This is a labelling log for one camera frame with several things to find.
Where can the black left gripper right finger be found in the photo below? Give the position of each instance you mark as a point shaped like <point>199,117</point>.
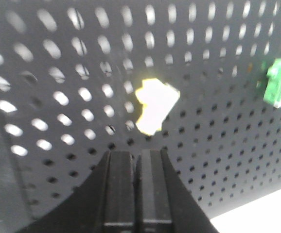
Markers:
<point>163,204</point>

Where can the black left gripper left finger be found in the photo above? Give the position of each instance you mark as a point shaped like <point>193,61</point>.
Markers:
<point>104,203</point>

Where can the black perforated pegboard panel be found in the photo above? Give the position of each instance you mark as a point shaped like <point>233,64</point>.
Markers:
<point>69,70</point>

